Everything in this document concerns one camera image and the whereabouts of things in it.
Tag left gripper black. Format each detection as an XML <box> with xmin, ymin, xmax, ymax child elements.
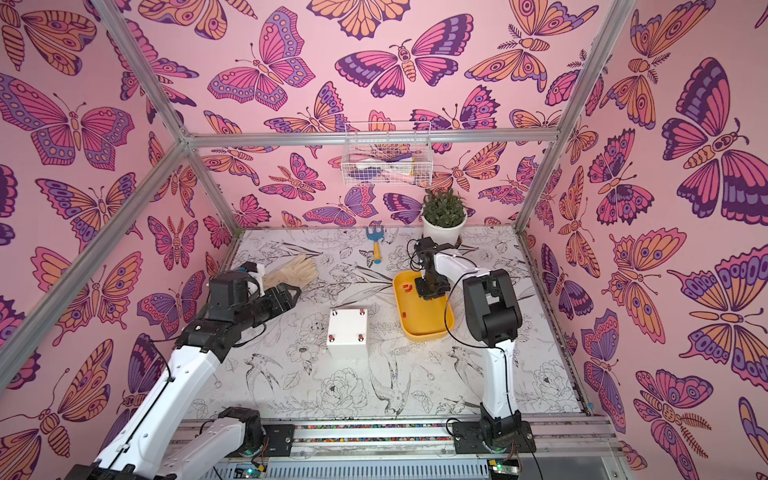
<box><xmin>235</xmin><ymin>283</ymin><xmax>302</xmax><ymax>333</ymax></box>

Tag yellow plastic tray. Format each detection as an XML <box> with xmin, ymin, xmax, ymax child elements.
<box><xmin>393</xmin><ymin>270</ymin><xmax>455</xmax><ymax>342</ymax></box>

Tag white block with screws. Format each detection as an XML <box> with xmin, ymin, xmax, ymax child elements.
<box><xmin>326</xmin><ymin>307</ymin><xmax>369</xmax><ymax>360</ymax></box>

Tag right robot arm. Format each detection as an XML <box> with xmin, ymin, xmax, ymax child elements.
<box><xmin>415</xmin><ymin>246</ymin><xmax>535</xmax><ymax>453</ymax></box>

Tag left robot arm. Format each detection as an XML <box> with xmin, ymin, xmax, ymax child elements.
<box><xmin>67</xmin><ymin>262</ymin><xmax>301</xmax><ymax>479</ymax></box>

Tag red sleeves in tray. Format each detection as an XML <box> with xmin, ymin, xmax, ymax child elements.
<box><xmin>396</xmin><ymin>280</ymin><xmax>420</xmax><ymax>319</ymax></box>

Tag beige work glove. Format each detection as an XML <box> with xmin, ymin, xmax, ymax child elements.
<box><xmin>263</xmin><ymin>254</ymin><xmax>319</xmax><ymax>289</ymax></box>

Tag white pot green plant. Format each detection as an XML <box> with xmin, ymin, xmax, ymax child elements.
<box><xmin>422</xmin><ymin>189</ymin><xmax>468</xmax><ymax>247</ymax></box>

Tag blue yellow garden fork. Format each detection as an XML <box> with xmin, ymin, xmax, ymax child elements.
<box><xmin>366</xmin><ymin>221</ymin><xmax>384</xmax><ymax>264</ymax></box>

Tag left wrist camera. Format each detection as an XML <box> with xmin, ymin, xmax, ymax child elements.
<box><xmin>238</xmin><ymin>261</ymin><xmax>264</xmax><ymax>296</ymax></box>

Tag white wire basket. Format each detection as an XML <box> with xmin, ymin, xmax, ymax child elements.
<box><xmin>338</xmin><ymin>121</ymin><xmax>434</xmax><ymax>189</ymax></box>

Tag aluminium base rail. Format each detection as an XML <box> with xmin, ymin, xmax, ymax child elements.
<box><xmin>119</xmin><ymin>413</ymin><xmax>631</xmax><ymax>480</ymax></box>

